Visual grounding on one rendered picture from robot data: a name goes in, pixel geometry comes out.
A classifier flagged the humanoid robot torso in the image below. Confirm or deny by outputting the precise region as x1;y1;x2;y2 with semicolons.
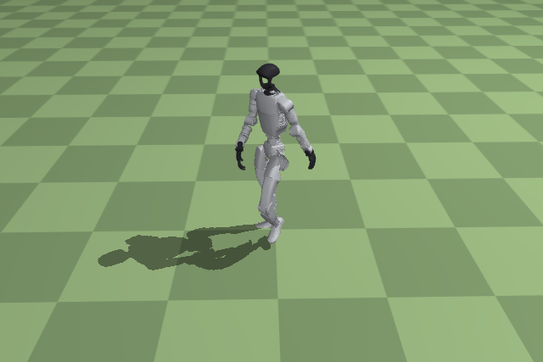
256;88;288;159

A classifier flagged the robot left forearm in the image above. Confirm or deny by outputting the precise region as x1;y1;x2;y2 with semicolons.
295;126;313;153

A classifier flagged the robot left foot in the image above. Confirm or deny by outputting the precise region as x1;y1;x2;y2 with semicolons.
267;217;284;243

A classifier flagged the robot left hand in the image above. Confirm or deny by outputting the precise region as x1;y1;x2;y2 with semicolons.
305;149;316;170

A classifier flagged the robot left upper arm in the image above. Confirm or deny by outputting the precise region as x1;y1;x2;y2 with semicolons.
277;97;300;136

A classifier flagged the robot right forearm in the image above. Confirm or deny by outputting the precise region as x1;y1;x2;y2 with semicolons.
236;117;252;148

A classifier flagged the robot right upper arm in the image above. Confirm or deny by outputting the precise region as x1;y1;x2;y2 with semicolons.
245;88;260;126

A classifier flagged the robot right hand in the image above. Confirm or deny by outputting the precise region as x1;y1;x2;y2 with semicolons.
235;142;245;170

